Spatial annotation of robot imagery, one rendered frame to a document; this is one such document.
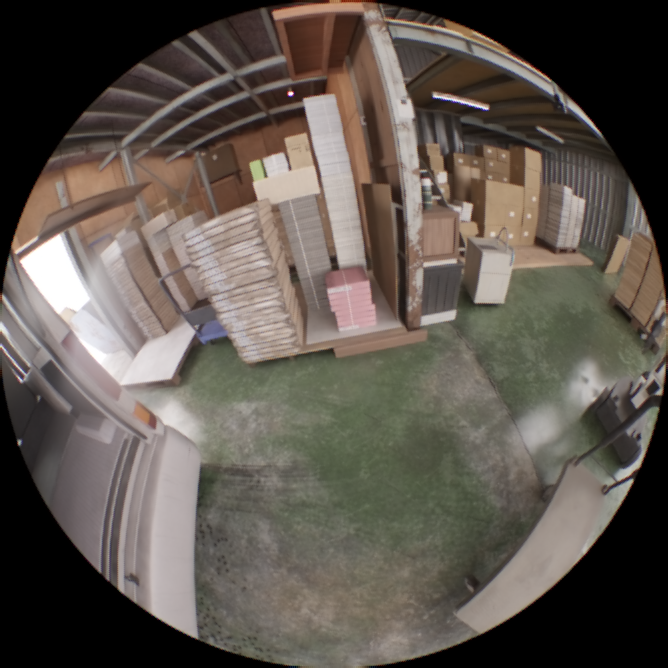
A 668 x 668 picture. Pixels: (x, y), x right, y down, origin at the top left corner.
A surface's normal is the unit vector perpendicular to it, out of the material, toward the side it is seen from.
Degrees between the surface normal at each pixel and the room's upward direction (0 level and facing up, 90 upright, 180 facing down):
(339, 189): 90
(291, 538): 0
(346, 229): 90
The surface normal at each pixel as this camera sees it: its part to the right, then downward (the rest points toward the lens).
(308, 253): 0.07, 0.64
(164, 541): 0.94, -0.31
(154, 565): 0.79, -0.51
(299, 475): -0.18, -0.74
